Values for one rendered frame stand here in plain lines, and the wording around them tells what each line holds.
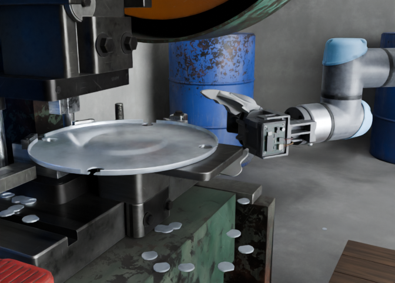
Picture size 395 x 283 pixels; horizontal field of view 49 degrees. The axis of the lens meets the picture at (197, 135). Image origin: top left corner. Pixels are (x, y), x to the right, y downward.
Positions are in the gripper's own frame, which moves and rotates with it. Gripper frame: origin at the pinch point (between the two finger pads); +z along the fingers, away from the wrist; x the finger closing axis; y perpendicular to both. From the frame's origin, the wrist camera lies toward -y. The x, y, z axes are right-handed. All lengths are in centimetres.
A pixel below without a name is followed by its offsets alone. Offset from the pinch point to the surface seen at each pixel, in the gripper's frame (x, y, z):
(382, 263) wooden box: 43, -6, -57
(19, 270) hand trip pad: 2.1, 27.6, 30.8
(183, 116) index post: -1.2, -9.4, -1.7
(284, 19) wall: -20, -253, -209
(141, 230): 11.9, 6.7, 12.7
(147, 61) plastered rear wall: 9, -230, -74
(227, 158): 0.1, 13.3, 1.8
